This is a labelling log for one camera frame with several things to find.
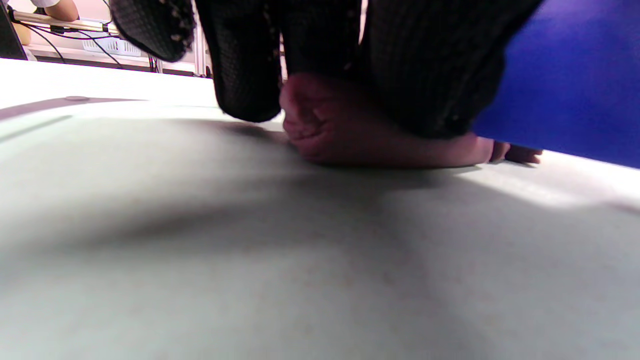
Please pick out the white perforated basket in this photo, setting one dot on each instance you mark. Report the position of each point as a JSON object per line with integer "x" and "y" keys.
{"x": 112, "y": 46}

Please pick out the blue plastic scraper cutter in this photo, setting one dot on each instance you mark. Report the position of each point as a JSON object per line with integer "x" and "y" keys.
{"x": 575, "y": 85}

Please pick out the mauve plasticine roll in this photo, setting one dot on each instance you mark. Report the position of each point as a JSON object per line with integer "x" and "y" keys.
{"x": 350, "y": 135}

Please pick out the person's left hand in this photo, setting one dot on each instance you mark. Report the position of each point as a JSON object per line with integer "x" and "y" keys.
{"x": 430, "y": 60}

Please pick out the green grey cutting board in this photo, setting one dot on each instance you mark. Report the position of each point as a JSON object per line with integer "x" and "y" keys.
{"x": 200, "y": 275}

